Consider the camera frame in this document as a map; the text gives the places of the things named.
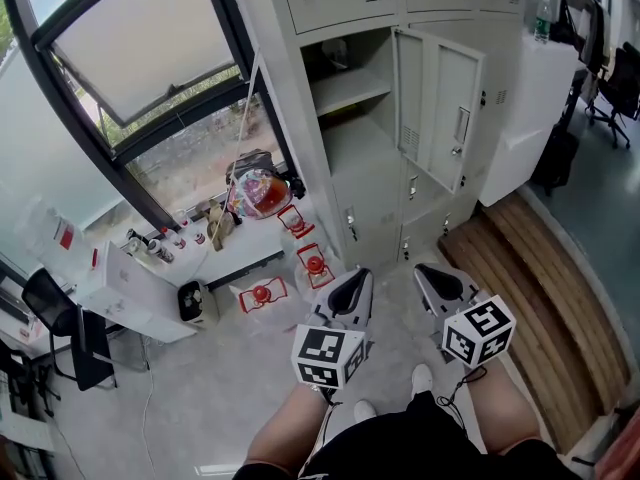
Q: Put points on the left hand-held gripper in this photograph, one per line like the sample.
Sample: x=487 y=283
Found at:
x=325 y=353

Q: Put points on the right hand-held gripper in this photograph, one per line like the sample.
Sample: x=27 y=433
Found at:
x=480 y=330

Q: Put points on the grey metal locker cabinet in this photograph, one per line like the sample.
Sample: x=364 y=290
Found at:
x=365 y=203

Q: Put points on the locker door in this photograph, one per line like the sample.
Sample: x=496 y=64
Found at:
x=445 y=108

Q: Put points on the person's right forearm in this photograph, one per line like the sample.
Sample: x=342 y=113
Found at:
x=505 y=408

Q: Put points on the person's left forearm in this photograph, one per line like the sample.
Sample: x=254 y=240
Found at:
x=285 y=428

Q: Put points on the black-headed keys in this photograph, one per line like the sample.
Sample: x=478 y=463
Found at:
x=482 y=99

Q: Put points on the person's white right shoe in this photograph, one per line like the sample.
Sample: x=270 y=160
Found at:
x=422 y=378

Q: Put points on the person's white shoe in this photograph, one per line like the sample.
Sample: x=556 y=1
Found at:
x=364 y=410
x=422 y=378

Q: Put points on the wooden slat platform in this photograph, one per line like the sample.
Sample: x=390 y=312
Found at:
x=540 y=293

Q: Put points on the white low bench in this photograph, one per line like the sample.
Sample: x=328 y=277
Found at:
x=250 y=253

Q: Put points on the person's white left shoe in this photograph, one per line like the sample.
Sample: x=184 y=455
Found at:
x=364 y=410

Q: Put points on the floral print bag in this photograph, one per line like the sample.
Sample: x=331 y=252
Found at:
x=260 y=193

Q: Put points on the beige cloth bag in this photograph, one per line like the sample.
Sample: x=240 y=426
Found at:
x=220 y=223

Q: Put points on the white trash bin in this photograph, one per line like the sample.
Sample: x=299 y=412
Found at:
x=195 y=303

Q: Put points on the person's black clothing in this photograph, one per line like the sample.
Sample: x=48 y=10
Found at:
x=400 y=448

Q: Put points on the dark backpack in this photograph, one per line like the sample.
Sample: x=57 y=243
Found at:
x=252 y=158

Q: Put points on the black suitcase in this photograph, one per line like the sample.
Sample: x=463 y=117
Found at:
x=557 y=158

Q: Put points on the small clear cup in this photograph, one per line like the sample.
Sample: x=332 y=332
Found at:
x=182 y=217

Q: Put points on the black and white can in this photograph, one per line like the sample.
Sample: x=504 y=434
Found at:
x=136 y=236
x=161 y=250

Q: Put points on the crumpled clear plastic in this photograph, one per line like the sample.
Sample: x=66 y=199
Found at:
x=334 y=50

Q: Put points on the black flat panel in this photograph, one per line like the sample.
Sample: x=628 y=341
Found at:
x=95 y=353

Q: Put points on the green label bottle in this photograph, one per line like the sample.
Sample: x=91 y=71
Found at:
x=542 y=20

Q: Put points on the clear water jug red label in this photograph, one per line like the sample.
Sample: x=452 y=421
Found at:
x=60 y=233

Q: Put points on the black mesh office chair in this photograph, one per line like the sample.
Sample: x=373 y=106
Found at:
x=47 y=300

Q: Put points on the black framed window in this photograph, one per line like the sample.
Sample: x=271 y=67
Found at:
x=140 y=53

